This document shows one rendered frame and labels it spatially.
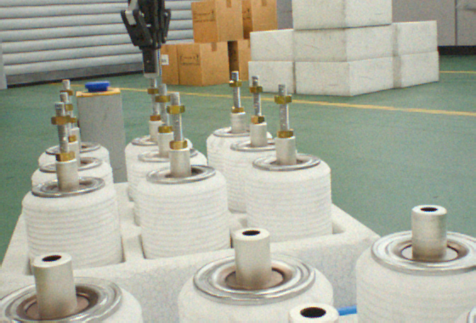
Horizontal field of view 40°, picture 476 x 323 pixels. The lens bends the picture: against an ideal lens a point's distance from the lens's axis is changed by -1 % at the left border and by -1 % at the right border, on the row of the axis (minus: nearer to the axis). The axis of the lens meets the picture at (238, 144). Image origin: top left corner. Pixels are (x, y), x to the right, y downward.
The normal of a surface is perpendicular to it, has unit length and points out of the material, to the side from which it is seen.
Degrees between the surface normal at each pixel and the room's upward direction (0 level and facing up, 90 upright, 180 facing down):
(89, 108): 90
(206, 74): 90
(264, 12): 90
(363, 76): 90
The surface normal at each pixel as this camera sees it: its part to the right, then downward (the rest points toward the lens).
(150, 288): 0.22, 0.16
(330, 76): -0.74, 0.17
